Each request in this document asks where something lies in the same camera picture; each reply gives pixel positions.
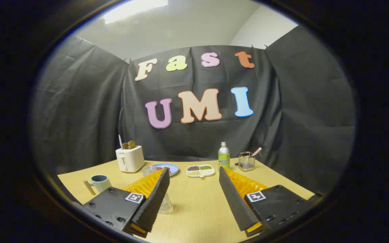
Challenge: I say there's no pale green cup wooden handle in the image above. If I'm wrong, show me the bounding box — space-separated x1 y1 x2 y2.
83 174 113 196

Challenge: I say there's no blue plate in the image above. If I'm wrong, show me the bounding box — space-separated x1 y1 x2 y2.
151 163 179 177

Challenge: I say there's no clear glass juice bottle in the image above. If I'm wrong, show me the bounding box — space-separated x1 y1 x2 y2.
142 165 175 215

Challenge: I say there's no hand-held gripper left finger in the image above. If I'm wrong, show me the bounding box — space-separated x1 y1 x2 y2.
81 167 171 239

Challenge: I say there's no white toaster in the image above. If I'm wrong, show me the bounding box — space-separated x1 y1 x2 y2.
115 145 145 173

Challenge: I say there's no ceiling light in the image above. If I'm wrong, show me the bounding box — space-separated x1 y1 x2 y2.
103 0 168 25

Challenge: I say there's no white divided dish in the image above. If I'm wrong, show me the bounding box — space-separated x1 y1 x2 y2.
186 164 216 178

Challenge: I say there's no wooden table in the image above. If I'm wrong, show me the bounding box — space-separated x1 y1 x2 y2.
57 157 316 243

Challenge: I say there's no green soda bottle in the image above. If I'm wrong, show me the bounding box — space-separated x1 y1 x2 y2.
218 142 231 170

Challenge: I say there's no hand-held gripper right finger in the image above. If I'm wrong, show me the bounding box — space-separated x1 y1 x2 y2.
219 166 322 237

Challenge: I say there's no black backdrop cloth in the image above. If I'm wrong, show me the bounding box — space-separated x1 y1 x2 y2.
31 25 356 194

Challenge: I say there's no wire mesh holder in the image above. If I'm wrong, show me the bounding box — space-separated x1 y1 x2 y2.
238 152 256 171

